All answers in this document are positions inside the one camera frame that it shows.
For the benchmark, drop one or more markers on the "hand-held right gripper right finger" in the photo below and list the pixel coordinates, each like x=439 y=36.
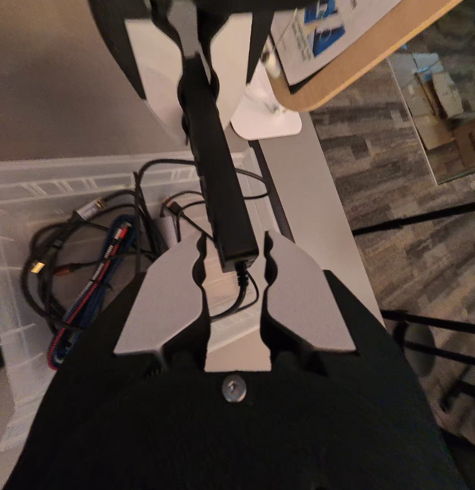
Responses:
x=310 y=306

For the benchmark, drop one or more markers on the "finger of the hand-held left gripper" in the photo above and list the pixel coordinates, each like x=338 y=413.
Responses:
x=229 y=76
x=153 y=76

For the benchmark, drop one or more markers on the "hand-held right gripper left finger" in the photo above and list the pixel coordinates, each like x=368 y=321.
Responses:
x=164 y=306

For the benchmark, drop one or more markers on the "black usb hub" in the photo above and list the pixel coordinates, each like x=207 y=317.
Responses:
x=222 y=191

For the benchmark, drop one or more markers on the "clear plastic storage bin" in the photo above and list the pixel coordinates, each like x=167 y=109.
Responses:
x=30 y=183

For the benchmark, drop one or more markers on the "instruction sheet on wooden board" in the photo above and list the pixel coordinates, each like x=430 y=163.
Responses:
x=375 y=57

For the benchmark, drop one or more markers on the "cardboard box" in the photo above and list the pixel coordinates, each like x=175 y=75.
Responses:
x=471 y=145

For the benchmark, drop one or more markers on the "black metal stand frame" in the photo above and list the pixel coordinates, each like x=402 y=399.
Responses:
x=413 y=219

